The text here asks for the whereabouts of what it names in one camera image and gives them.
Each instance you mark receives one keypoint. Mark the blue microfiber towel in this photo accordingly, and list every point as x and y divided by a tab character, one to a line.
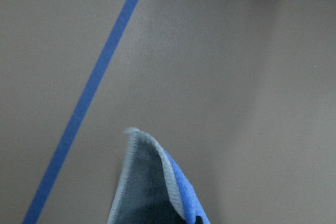
152	188

